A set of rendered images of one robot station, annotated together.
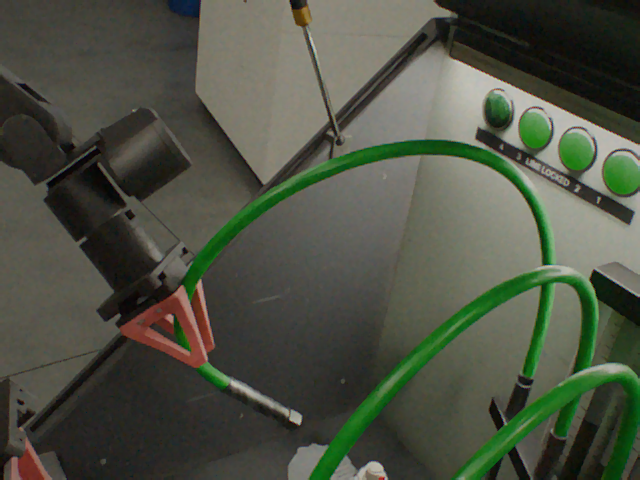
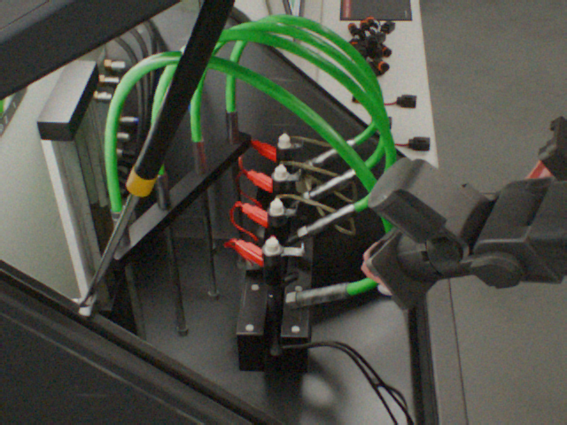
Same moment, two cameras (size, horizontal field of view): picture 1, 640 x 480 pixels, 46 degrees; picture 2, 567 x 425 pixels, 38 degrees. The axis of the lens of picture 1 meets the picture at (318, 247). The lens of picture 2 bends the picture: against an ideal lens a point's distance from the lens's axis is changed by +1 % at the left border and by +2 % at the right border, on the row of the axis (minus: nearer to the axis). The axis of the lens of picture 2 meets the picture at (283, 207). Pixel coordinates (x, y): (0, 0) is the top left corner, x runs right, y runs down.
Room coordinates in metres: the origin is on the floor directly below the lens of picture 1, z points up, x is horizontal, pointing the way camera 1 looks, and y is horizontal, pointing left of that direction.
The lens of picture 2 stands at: (1.12, 0.47, 1.84)
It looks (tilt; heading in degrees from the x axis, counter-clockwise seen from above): 40 degrees down; 223
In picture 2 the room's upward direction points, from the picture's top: 1 degrees counter-clockwise
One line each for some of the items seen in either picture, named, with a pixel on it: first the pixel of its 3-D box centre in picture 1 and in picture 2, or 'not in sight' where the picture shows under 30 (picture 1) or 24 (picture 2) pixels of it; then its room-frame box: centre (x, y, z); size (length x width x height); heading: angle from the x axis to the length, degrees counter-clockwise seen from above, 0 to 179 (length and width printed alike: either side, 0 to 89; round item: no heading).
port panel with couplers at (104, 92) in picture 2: not in sight; (106, 80); (0.52, -0.44, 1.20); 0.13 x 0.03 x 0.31; 38
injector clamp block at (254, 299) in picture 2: not in sight; (281, 284); (0.45, -0.16, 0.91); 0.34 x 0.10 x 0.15; 38
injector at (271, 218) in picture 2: not in sight; (285, 264); (0.48, -0.13, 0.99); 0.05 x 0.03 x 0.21; 128
